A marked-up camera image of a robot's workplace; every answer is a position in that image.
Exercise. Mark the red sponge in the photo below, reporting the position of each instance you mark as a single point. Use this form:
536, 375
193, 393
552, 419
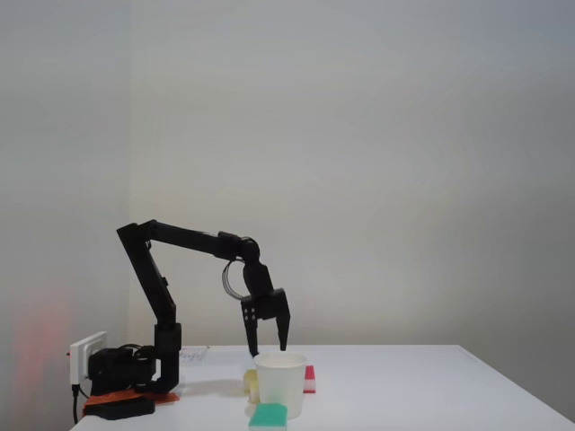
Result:
310, 379

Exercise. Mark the white paper cup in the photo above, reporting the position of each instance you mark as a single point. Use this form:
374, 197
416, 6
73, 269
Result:
280, 386

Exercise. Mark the green sponge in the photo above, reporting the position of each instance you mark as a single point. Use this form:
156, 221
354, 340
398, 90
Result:
268, 415

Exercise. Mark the orange black table clamp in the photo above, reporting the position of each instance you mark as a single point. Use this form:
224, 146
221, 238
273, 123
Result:
170, 397
119, 406

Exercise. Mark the white power socket box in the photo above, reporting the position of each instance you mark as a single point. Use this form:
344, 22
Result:
85, 354

